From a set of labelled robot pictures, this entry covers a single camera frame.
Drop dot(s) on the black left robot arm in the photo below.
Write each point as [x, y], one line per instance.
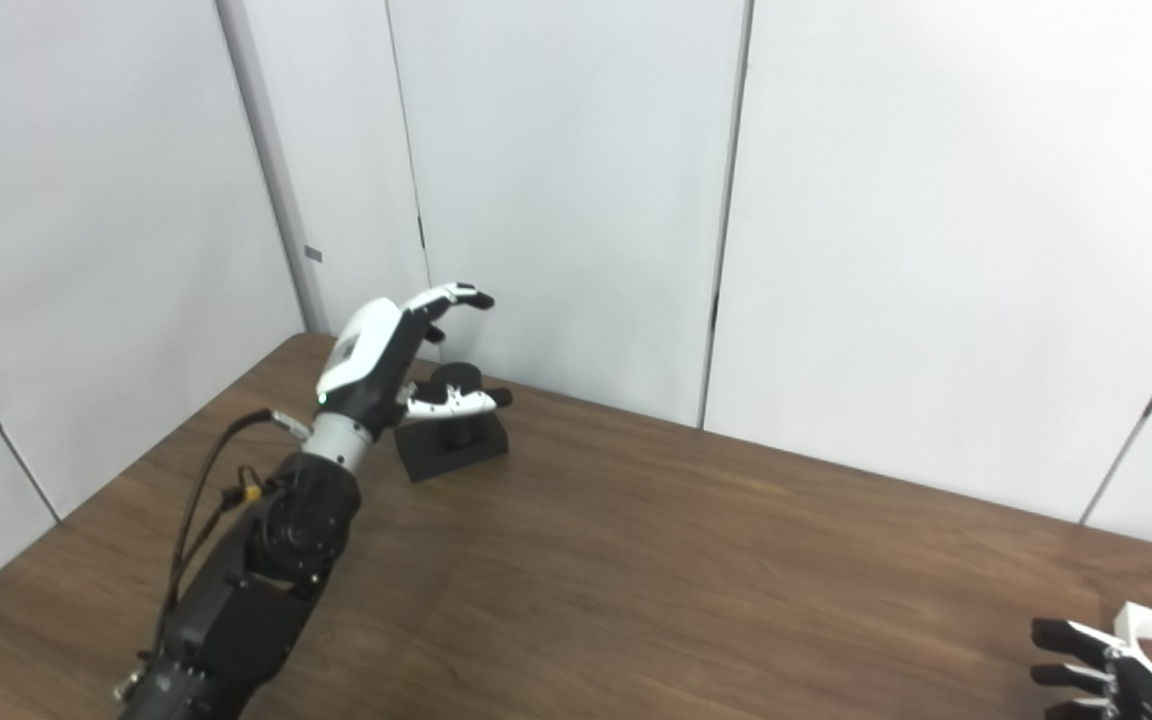
[236, 610]

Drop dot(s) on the black peg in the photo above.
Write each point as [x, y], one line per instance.
[451, 460]

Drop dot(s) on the white and black right hand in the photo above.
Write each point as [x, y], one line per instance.
[1126, 690]

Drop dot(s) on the white and black left hand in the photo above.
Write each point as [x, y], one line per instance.
[371, 360]

